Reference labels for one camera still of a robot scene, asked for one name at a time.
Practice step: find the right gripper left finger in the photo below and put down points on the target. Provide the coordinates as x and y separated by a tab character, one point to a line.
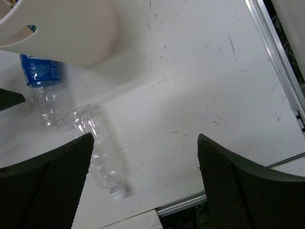
44	192

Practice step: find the white plastic bin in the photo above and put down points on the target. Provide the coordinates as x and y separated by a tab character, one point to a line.
79	32

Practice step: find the clear plastic bottle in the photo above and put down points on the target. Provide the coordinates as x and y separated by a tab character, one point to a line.
106	165

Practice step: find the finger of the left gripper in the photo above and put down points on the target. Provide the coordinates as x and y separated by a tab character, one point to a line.
9	99

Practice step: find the blue label plastic bottle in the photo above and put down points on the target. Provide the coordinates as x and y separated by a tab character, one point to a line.
47	89

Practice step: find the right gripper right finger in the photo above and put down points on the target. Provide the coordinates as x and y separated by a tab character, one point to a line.
243	194

